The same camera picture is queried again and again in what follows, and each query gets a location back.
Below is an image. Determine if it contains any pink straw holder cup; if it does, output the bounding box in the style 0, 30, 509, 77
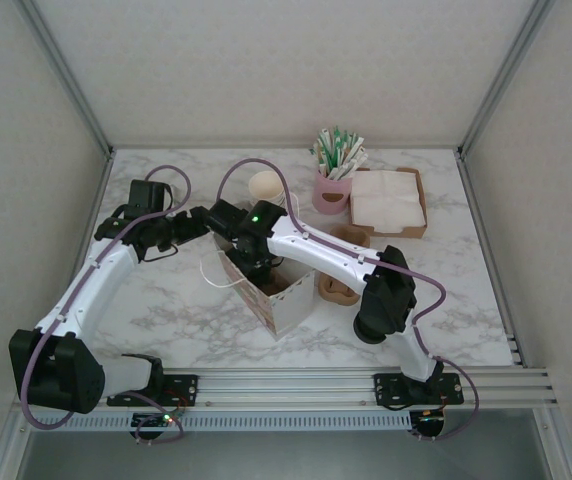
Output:
312, 166, 354, 215

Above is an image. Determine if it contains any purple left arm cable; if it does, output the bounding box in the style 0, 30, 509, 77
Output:
13, 164, 191, 446

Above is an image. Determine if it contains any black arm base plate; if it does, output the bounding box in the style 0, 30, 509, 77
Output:
107, 372, 200, 407
373, 372, 467, 407

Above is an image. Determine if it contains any brown cardboard napkin tray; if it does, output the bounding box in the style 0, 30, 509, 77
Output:
348, 167, 428, 240

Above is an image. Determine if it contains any circuit board with lights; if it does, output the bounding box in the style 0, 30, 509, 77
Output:
412, 408, 448, 427
133, 398, 191, 427

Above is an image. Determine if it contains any grey slotted cable duct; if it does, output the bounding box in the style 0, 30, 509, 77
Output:
60, 412, 413, 432

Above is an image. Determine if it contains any aluminium frame leg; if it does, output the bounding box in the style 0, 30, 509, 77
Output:
530, 407, 570, 480
0, 407, 35, 480

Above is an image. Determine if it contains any paper wrapped stirrer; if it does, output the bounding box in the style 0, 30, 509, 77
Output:
330, 147, 369, 180

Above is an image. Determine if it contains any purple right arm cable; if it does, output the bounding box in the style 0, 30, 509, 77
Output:
215, 158, 480, 444

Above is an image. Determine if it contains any wide aluminium mounting rail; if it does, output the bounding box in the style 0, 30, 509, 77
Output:
13, 367, 557, 410

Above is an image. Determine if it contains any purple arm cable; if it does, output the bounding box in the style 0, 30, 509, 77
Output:
215, 158, 480, 444
13, 164, 191, 446

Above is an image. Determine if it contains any green white wrapped straw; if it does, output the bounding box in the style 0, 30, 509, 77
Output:
309, 145, 328, 175
336, 133, 363, 175
334, 129, 353, 172
318, 128, 337, 171
330, 125, 343, 171

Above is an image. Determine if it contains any aluminium frame post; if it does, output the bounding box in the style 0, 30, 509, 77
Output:
18, 0, 116, 157
458, 0, 557, 157

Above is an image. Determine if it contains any white paper bag with handles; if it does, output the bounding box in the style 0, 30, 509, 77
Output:
200, 230, 316, 338

